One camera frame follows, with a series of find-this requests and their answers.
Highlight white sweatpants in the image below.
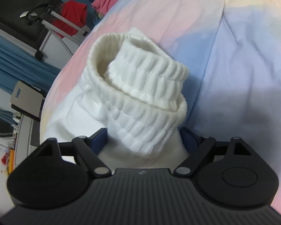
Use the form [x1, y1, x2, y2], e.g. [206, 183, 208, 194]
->
[41, 28, 189, 169]

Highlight white dressing table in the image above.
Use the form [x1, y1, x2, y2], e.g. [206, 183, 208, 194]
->
[9, 115, 40, 168]

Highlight beige black chair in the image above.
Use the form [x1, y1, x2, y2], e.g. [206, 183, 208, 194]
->
[9, 81, 45, 122]

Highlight orange tray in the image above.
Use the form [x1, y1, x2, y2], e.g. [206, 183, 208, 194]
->
[7, 149, 15, 175]

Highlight wavy blue mirror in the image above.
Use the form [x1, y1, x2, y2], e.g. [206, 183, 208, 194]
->
[0, 109, 18, 138]

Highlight pastel bed sheet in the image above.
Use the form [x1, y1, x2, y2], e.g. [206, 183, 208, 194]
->
[40, 0, 281, 214]

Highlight blue left curtain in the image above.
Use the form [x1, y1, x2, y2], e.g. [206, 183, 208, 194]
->
[0, 36, 60, 94]

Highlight red garment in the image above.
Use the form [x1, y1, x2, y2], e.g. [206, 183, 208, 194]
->
[52, 0, 87, 36]

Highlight silver tripod stand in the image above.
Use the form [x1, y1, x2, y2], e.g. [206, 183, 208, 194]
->
[20, 4, 91, 56]

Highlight dark window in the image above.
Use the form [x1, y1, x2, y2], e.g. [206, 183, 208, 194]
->
[0, 0, 62, 50]

